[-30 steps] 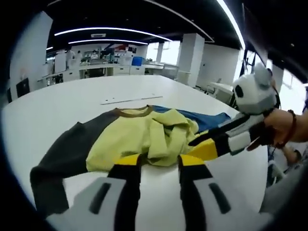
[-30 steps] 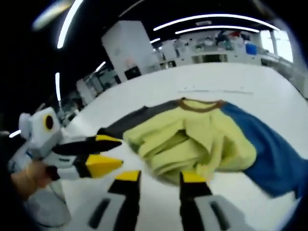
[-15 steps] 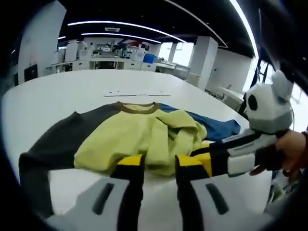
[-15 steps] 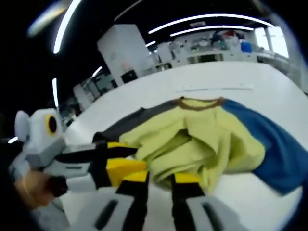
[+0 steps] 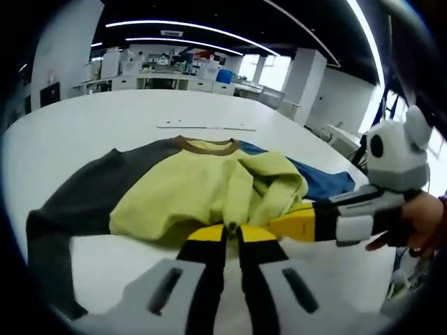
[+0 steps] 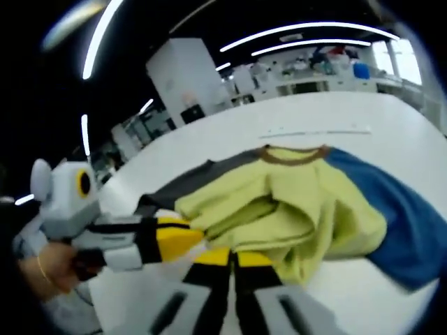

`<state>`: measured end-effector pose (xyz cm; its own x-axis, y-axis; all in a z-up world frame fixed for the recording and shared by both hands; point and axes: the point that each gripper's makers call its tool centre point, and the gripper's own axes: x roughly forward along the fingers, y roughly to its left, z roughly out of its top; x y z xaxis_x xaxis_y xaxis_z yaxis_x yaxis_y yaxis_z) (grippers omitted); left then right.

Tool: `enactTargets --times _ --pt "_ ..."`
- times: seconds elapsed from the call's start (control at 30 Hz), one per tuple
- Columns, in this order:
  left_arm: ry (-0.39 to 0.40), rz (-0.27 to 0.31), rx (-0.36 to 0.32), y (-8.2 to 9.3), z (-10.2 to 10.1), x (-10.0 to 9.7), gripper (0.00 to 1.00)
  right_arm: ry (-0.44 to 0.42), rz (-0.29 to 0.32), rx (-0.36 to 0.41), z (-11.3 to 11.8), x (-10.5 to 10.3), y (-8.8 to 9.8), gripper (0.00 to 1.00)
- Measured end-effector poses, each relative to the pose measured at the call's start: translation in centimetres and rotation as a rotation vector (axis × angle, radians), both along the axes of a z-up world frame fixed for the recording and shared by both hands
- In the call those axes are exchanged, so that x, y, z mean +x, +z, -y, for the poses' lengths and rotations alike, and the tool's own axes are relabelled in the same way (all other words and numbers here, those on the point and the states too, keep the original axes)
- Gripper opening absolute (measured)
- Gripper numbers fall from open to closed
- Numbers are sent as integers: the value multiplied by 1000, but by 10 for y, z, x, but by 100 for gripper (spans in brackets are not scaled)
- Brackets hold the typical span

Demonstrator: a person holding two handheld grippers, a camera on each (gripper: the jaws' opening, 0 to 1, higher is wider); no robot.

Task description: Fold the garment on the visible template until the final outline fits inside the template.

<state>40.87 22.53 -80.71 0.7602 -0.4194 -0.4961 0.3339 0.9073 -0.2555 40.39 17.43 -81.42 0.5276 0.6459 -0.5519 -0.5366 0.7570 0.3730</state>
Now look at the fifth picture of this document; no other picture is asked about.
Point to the long ceiling light strip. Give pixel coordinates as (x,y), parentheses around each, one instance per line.
(370,38)
(192,28)
(185,42)

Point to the white cabinet row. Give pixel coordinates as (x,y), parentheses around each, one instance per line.
(157,82)

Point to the black square object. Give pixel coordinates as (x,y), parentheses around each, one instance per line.
(49,94)

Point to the yellow grey blue garment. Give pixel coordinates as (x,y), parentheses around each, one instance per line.
(181,188)

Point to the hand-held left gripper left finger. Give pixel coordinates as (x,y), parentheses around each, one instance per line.
(167,296)

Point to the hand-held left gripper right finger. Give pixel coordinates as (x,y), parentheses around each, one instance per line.
(279,296)

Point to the blue bin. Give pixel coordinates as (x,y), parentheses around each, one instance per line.
(225,76)

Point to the ceiling vent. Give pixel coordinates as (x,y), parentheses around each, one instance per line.
(172,33)

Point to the white square pillar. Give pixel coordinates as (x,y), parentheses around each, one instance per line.
(304,83)
(66,52)

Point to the person's right hand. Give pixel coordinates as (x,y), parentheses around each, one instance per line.
(424,220)

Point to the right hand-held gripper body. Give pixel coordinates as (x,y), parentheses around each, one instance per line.
(398,153)

